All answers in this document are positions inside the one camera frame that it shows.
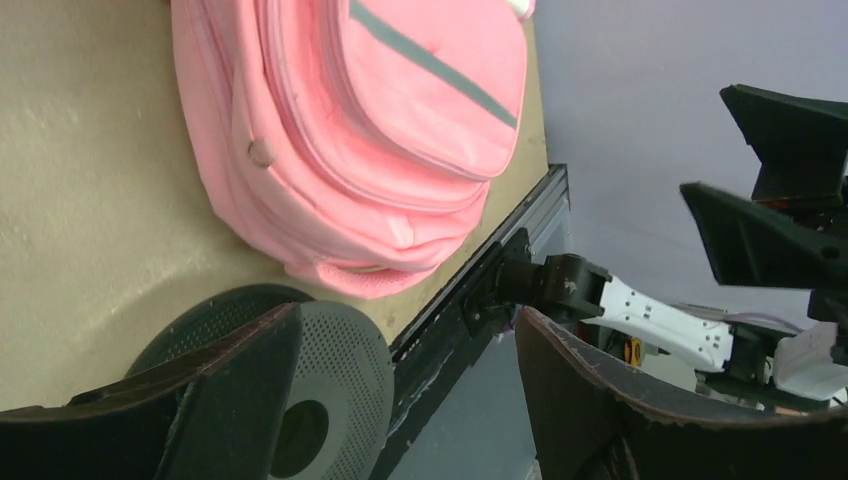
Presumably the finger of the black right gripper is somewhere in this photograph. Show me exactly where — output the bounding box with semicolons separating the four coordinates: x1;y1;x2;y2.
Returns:
720;84;847;202
680;182;847;290

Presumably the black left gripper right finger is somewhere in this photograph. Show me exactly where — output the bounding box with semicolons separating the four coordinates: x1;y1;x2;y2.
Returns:
516;307;847;479

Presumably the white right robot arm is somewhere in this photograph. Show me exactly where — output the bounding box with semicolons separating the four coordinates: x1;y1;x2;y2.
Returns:
494;84;847;412

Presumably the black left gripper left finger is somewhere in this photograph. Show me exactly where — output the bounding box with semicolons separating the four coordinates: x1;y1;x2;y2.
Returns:
1;304;302;479

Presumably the pink student backpack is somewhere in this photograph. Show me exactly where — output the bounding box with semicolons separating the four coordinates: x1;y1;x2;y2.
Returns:
170;1;534;299

